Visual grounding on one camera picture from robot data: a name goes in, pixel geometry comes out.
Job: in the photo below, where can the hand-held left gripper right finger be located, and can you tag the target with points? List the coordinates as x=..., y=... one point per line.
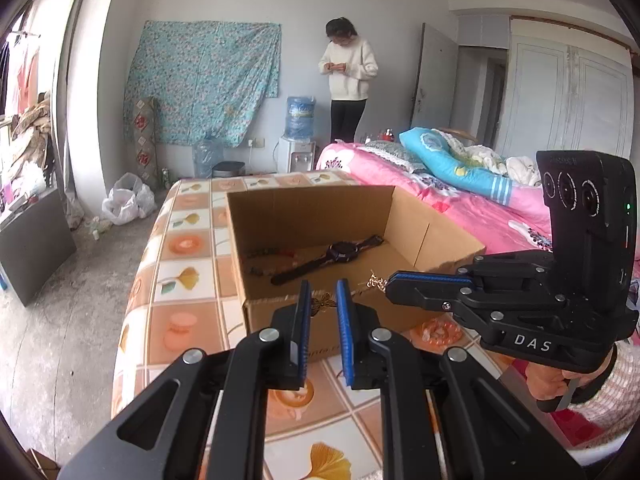
x=342, y=330

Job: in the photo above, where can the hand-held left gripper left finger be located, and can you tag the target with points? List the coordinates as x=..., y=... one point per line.
x=300, y=330

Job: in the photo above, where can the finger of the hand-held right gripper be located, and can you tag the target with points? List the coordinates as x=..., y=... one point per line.
x=430, y=292
x=500, y=262

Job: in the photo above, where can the black wristwatch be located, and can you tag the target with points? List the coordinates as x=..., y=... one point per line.
x=340, y=251

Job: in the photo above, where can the brown cardboard box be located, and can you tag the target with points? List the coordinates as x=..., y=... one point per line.
x=310, y=210

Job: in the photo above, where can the person's right forearm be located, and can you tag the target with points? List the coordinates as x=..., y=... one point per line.
x=620, y=400

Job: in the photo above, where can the person's right hand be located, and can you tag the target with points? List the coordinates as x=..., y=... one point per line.
x=542, y=382

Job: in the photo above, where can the white quilt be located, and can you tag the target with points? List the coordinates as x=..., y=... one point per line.
x=520, y=167

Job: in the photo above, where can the blue pillow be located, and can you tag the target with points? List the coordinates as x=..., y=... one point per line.
x=450, y=160

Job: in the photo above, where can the grey lace pillow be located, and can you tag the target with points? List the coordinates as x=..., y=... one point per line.
x=390, y=152

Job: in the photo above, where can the white wardrobe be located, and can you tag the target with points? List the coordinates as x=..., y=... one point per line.
x=550, y=95

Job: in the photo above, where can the white water dispenser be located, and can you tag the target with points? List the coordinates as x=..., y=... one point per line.
x=295, y=157

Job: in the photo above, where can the grey trash bin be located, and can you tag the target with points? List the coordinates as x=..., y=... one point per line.
x=227, y=169

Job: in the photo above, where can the clear water jug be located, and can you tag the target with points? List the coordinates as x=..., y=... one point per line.
x=207, y=157

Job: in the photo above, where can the white door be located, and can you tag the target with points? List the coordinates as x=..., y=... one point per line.
x=435, y=75

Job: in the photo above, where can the blue water bottle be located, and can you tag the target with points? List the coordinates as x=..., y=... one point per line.
x=300, y=117

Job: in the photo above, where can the white plastic bag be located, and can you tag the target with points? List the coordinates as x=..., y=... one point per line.
x=125, y=200

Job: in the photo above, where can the folded patterned mat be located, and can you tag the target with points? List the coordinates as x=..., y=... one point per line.
x=145, y=140

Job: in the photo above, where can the dark board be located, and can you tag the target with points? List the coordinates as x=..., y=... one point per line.
x=35, y=245

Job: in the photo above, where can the pile of folded bedding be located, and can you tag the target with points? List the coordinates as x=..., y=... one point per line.
x=32, y=145

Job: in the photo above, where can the hanging clothes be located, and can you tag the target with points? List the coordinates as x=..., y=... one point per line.
x=25, y=80

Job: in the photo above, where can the wall socket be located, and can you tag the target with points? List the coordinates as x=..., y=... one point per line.
x=257, y=142

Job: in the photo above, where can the floral wall cloth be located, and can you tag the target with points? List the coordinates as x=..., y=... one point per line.
x=200, y=80

